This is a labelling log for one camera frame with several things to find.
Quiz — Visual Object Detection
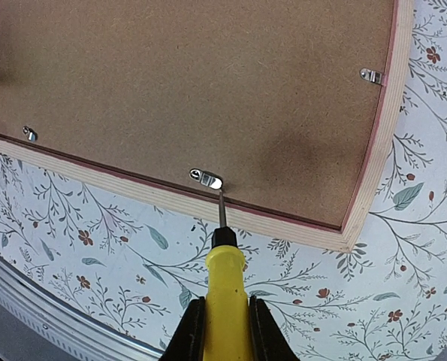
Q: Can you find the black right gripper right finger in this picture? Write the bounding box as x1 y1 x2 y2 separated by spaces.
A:
249 296 297 361

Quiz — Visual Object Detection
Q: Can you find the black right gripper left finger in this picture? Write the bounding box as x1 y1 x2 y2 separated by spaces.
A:
162 297 205 361

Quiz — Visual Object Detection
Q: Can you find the yellow handled screwdriver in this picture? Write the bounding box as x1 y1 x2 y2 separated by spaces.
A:
204 191 253 360

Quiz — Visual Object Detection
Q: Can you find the pink picture frame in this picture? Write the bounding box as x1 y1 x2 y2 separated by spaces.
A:
0 1 414 252

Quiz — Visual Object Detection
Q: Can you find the floral patterned table mat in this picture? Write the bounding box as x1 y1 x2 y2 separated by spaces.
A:
0 1 447 360

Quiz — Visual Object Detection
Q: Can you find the aluminium front rail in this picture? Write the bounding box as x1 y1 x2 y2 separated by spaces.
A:
0 257 163 360

